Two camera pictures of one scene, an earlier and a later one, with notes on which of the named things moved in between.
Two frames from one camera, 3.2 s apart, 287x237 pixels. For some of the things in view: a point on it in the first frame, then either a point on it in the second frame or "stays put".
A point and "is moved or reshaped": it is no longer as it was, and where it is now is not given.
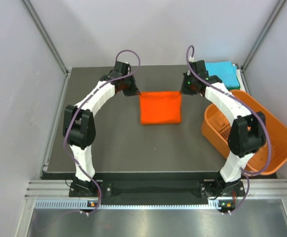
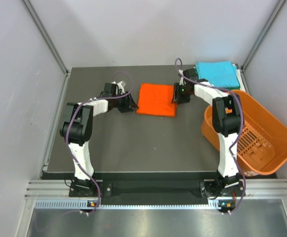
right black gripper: x=184 y=90 to x=177 y=95
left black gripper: x=133 y=91 to x=129 y=104
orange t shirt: x=161 y=107 is moved or reshaped
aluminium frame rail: x=46 y=37 stays put
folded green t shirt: x=230 y=88 stays put
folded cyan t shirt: x=225 y=70 stays put
